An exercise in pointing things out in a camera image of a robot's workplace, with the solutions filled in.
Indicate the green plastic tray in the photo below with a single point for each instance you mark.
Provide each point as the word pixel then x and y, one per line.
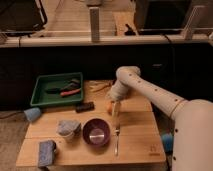
pixel 41 99

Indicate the angled white bracket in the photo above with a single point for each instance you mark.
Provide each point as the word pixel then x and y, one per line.
pixel 192 22

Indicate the red handled tool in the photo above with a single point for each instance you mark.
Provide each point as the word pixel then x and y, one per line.
pixel 68 93

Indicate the light blue cup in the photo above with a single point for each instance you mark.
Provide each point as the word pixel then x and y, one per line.
pixel 32 114

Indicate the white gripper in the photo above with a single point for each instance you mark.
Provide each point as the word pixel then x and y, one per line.
pixel 117 92

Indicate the blue sponge block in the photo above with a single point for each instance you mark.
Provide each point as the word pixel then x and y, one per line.
pixel 46 154

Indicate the black rectangular block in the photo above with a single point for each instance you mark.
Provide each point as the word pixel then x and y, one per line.
pixel 85 107

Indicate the grey cloth on cup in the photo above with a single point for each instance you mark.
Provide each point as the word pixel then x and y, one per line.
pixel 67 129

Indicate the black handled tool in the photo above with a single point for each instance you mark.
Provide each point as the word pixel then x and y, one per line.
pixel 72 85

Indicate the blue object beside table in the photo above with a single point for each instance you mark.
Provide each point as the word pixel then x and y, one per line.
pixel 167 140

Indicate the white horizontal rail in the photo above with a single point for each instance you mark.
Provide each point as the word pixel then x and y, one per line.
pixel 15 42

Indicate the purple bowl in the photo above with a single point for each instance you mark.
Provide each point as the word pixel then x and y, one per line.
pixel 96 132

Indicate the silver fork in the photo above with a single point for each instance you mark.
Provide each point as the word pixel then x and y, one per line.
pixel 117 132

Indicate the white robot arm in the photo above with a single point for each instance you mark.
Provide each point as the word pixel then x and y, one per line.
pixel 193 134

